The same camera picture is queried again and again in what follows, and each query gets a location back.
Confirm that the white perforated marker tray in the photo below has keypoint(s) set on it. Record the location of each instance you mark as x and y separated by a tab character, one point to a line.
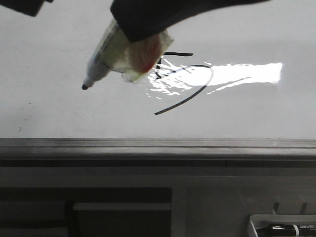
220	212

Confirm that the dark grey box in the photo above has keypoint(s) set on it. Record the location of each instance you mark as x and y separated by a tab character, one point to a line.
85	212

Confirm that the taped white whiteboard marker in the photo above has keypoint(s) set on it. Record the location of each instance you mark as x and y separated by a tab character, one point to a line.
115	53

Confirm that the white whiteboard with aluminium frame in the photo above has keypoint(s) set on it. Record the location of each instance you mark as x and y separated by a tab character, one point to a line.
239	82

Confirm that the black spare whiteboard marker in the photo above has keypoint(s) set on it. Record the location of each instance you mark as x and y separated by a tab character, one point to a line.
287	230

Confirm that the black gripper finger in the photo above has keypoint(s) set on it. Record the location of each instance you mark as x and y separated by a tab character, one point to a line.
27	7
140	19

